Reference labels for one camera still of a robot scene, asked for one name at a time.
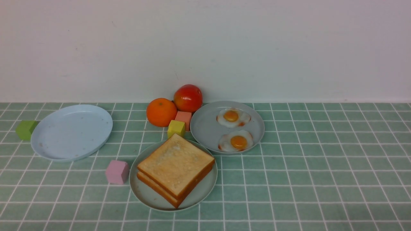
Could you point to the toast slice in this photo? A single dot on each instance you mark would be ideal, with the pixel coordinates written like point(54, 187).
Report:
point(146, 184)
point(177, 166)

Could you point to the salmon pink cube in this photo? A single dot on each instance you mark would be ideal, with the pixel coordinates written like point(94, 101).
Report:
point(184, 117)

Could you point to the red apple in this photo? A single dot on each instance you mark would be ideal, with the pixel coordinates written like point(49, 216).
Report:
point(188, 98)

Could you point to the fried egg back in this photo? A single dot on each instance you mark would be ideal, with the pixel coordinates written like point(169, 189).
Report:
point(232, 117)

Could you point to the fried egg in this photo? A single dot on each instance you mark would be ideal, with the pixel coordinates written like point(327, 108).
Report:
point(232, 117)
point(236, 141)

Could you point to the yellow cube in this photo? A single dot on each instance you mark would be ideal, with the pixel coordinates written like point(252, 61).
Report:
point(176, 127)

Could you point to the fried egg front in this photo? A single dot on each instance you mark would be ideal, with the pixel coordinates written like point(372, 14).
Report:
point(236, 141)

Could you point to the orange fruit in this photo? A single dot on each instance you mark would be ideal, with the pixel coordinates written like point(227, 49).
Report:
point(160, 112)

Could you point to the mint green plate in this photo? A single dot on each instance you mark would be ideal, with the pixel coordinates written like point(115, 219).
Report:
point(152, 199)

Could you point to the green checked tablecloth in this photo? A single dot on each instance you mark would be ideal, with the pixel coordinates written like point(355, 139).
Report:
point(319, 166)

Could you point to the light blue plate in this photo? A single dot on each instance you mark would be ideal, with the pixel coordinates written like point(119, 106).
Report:
point(72, 133)

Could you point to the green cube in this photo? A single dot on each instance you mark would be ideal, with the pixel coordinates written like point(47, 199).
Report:
point(25, 129)

